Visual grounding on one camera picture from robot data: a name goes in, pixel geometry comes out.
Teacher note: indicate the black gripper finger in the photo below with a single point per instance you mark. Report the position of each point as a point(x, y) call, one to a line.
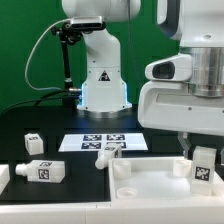
point(184, 142)

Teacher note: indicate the silver camera on stand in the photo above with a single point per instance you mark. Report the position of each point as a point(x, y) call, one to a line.
point(86, 23)

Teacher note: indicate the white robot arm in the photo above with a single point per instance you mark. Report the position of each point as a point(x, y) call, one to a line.
point(196, 24)

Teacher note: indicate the black camera stand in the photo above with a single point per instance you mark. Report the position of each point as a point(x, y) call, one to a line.
point(68, 37)

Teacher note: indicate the white square tabletop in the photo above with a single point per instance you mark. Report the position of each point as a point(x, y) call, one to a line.
point(157, 180)

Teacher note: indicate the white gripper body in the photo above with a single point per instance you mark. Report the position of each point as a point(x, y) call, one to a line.
point(165, 101)

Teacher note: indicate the white sheet with tags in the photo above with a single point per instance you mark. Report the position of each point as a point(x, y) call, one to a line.
point(95, 142)

